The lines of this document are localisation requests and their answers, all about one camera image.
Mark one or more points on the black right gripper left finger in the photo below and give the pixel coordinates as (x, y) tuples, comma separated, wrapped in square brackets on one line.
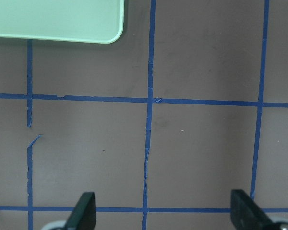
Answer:
[(83, 216)]

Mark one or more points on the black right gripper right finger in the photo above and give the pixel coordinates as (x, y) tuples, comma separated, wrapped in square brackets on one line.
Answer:
[(246, 215)]

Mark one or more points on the light green plastic tray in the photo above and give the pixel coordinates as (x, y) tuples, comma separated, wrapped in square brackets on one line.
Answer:
[(84, 21)]

